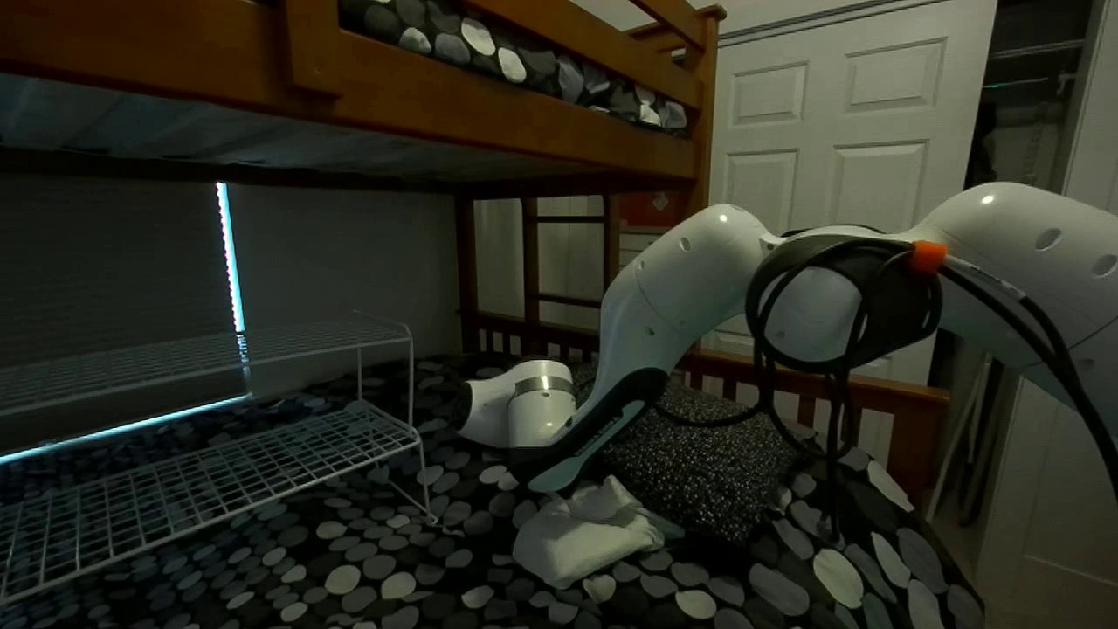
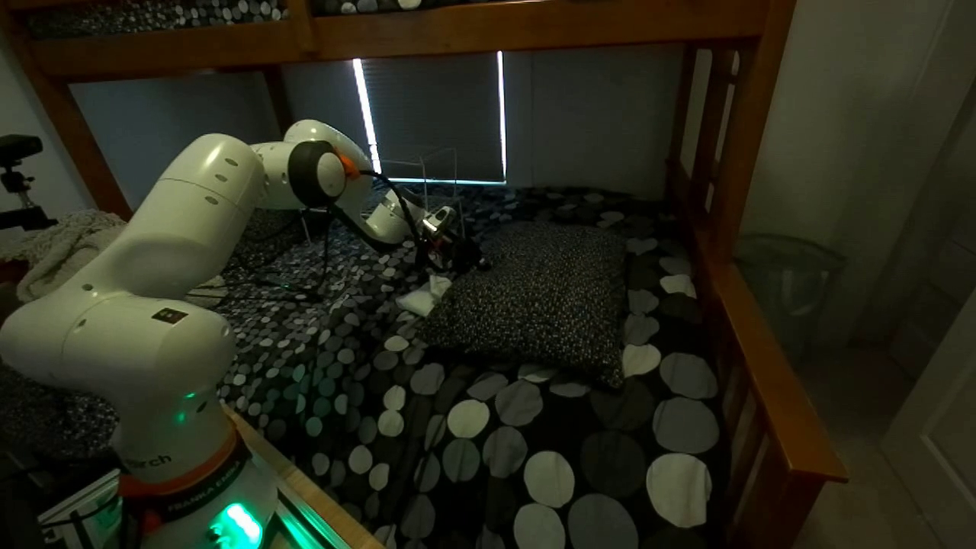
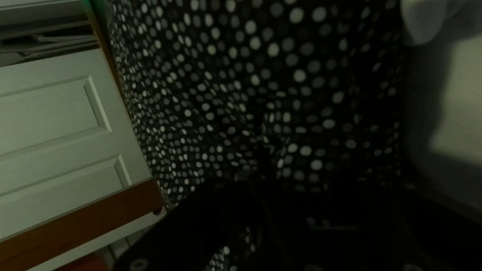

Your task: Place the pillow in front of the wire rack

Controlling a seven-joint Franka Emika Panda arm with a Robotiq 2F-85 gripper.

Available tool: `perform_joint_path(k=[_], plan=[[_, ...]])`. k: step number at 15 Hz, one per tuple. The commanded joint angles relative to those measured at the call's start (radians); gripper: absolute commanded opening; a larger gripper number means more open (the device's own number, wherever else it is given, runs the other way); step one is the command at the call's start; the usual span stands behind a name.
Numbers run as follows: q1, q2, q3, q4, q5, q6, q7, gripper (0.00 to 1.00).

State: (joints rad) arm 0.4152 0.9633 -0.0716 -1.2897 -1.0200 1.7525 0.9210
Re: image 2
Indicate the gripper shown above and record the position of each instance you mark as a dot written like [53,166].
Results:
[467,255]

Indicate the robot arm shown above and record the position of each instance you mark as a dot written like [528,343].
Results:
[160,252]

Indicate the dark speckled pillow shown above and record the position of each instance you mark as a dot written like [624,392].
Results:
[541,297]

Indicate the small white cloth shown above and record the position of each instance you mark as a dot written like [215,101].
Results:
[421,299]

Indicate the window blind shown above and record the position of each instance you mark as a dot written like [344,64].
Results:
[435,114]

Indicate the black bedspread with grey dots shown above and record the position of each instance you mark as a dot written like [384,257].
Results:
[488,442]

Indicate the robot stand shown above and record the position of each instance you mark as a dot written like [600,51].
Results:
[313,503]

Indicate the dark mesh waste bin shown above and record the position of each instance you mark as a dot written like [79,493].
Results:
[785,290]

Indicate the dotted bedding of bunk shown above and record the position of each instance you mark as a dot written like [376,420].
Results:
[160,14]

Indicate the cream knitted blanket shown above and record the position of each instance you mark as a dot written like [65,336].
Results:
[65,248]

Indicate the white door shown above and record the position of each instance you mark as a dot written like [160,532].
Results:
[938,442]

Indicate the wooden bunk bed frame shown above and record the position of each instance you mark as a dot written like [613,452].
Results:
[488,30]

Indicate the camera on tripod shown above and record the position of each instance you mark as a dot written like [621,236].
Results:
[17,183]

